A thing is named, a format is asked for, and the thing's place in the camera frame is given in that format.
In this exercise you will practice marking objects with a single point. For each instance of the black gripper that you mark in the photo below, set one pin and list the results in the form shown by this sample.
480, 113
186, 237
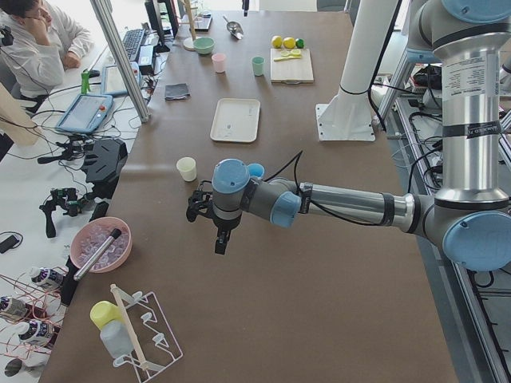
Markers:
224, 223

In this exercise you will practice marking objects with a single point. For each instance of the blue cup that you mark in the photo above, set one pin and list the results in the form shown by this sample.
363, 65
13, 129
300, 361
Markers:
256, 170

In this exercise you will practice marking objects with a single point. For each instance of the cream cup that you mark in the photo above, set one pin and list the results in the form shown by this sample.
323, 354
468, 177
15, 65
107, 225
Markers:
186, 166

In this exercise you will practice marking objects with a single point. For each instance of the pink cup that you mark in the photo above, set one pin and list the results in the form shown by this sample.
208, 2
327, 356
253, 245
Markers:
219, 62

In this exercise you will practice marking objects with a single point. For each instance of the green cup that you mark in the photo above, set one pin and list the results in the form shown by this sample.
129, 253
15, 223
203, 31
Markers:
258, 66

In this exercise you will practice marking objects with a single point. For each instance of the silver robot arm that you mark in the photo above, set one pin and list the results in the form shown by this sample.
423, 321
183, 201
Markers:
467, 217

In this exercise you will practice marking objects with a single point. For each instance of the cream rabbit tray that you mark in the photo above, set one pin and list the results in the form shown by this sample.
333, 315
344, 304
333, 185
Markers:
236, 120

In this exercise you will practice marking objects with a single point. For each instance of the metal tube tool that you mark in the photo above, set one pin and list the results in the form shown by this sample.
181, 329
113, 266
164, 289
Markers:
96, 255

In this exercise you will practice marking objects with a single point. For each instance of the wooden rack pole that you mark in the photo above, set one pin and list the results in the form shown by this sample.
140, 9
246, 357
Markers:
118, 294

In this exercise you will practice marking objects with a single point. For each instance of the pink bowl with ice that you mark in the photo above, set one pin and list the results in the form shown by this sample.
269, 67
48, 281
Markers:
94, 234

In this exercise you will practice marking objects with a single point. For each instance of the black device stand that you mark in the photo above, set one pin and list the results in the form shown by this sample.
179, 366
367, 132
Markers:
102, 166

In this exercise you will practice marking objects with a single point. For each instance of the yellow cup on rack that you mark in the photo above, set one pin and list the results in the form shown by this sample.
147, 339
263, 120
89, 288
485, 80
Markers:
104, 312

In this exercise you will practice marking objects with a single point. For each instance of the grey cup on rack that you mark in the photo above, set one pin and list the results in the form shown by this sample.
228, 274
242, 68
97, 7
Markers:
115, 338

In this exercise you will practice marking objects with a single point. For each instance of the grey cloth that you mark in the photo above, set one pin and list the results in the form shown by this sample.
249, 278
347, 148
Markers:
176, 92

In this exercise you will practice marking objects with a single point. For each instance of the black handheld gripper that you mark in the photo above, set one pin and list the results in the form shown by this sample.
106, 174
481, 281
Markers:
68, 200

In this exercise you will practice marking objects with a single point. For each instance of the wooden cutting board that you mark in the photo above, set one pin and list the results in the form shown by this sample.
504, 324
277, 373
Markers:
291, 71

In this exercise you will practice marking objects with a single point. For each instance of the blue teach pendant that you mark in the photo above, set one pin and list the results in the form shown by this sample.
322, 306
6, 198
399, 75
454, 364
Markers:
86, 113
112, 82

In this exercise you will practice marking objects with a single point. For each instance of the green bowl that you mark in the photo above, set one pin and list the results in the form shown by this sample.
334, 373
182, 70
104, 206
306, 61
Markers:
204, 45

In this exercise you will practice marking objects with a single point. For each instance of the wooden mug tree stand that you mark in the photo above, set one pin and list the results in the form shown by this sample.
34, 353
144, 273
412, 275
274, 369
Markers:
189, 43

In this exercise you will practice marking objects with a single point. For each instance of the yellow lemon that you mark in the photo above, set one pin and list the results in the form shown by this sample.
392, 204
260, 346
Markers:
276, 42
289, 43

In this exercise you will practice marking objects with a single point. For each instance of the metal scoop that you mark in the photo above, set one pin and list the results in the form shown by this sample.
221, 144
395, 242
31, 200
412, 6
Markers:
234, 28

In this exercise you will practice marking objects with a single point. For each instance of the green lime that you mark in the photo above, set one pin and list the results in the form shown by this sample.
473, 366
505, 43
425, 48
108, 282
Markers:
299, 43

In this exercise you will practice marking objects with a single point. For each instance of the black keyboard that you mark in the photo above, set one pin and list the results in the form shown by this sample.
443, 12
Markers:
132, 42

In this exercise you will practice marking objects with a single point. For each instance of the seated person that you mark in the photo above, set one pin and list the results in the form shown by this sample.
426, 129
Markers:
47, 42

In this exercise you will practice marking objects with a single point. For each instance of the white wire cup rack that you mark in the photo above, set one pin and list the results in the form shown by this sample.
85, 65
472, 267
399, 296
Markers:
155, 334

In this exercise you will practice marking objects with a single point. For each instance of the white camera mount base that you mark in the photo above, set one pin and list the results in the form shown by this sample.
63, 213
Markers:
348, 116

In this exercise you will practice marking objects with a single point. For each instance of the aluminium frame post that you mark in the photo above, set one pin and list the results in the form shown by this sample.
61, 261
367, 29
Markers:
103, 12

